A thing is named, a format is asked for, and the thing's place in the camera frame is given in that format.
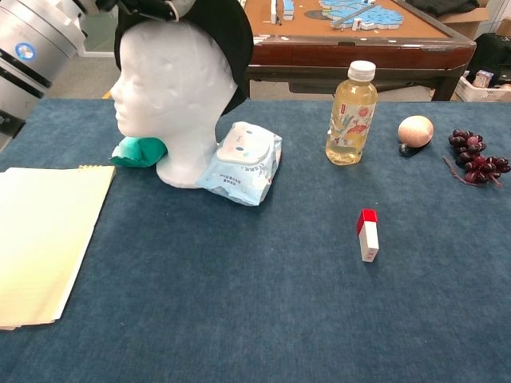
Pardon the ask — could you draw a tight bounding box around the blue table cloth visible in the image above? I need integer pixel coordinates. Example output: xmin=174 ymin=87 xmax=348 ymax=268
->
xmin=0 ymin=98 xmax=511 ymax=383

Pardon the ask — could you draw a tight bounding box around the pale yellow notepad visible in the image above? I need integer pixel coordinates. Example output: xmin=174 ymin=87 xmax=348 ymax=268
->
xmin=0 ymin=164 xmax=117 ymax=331

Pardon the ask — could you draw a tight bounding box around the cardboard box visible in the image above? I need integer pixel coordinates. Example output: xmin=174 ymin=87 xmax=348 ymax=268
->
xmin=442 ymin=6 xmax=492 ymax=41

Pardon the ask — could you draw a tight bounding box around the black cloth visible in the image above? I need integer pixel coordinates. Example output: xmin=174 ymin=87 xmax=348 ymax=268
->
xmin=405 ymin=0 xmax=480 ymax=18

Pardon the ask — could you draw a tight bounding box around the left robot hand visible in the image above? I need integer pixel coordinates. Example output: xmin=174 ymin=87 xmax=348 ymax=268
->
xmin=73 ymin=0 xmax=192 ymax=21

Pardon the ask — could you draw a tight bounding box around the black baseball cap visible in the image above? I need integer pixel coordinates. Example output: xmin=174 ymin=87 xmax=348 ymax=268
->
xmin=114 ymin=0 xmax=255 ymax=116

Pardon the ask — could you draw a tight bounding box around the wooden mahjong table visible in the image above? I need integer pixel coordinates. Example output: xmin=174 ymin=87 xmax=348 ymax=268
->
xmin=243 ymin=0 xmax=477 ymax=102

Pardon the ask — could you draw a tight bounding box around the yellow tea drink bottle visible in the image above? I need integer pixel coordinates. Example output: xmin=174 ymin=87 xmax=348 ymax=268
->
xmin=324 ymin=60 xmax=378 ymax=166

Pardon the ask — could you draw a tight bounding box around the red and white small box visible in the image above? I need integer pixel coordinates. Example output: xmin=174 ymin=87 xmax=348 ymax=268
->
xmin=356 ymin=208 xmax=380 ymax=263

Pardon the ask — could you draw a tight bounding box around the beige egg-shaped ball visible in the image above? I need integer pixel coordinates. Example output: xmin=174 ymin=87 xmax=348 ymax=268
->
xmin=397 ymin=115 xmax=434 ymax=157

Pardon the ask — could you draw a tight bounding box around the glass partition panel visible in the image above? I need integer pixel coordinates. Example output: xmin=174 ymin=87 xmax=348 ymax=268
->
xmin=75 ymin=14 xmax=121 ymax=59

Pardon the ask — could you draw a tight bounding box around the white foam mannequin head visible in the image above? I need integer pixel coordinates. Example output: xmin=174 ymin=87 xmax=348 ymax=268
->
xmin=109 ymin=18 xmax=236 ymax=188

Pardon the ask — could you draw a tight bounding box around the dark purple grape bunch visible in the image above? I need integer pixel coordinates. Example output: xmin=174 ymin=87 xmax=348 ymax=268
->
xmin=442 ymin=128 xmax=511 ymax=188

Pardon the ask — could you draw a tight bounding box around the white plastic crate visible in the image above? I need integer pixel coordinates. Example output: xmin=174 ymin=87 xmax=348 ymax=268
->
xmin=454 ymin=75 xmax=511 ymax=103

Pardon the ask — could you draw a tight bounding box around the small drink carton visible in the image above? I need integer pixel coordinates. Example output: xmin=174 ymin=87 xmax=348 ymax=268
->
xmin=473 ymin=69 xmax=494 ymax=89

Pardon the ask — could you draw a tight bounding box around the green crumpled bag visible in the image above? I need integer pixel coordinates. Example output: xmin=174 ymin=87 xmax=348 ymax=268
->
xmin=108 ymin=135 xmax=168 ymax=168

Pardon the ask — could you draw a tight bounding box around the black bag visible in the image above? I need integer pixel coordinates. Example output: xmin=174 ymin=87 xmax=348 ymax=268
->
xmin=466 ymin=33 xmax=511 ymax=87

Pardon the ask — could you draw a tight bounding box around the light blue wet wipes pack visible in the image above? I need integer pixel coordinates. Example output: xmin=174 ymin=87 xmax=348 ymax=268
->
xmin=194 ymin=121 xmax=283 ymax=207

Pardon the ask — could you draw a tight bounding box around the blue mahjong tile cluster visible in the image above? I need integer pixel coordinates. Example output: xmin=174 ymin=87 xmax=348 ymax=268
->
xmin=319 ymin=0 xmax=404 ymax=31

